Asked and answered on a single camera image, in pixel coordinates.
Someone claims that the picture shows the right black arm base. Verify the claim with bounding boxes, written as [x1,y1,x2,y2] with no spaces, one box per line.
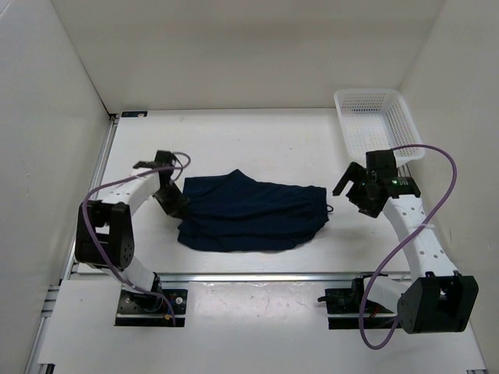
[317,278,395,330]

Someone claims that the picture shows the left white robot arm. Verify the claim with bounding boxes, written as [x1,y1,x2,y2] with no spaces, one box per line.
[75,150,191,312]

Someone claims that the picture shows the aluminium front rail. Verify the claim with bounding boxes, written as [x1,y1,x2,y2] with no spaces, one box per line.
[155,271,410,284]

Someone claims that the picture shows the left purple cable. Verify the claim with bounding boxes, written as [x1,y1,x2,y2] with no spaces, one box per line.
[83,150,192,326]

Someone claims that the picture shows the aluminium left side rail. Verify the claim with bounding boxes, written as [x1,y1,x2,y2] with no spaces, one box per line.
[23,114,121,373]

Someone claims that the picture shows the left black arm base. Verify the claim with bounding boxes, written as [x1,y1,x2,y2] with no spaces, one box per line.
[115,288,188,327]

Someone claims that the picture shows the white perforated plastic basket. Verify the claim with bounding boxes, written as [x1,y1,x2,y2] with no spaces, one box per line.
[334,88,425,167]

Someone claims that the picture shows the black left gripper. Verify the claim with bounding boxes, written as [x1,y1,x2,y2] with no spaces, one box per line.
[152,181,189,220]

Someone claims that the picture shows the navy blue shorts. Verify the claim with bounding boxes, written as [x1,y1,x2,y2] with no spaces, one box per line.
[178,170,330,252]

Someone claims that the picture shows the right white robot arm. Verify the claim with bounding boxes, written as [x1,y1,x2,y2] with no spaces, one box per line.
[333,150,479,334]

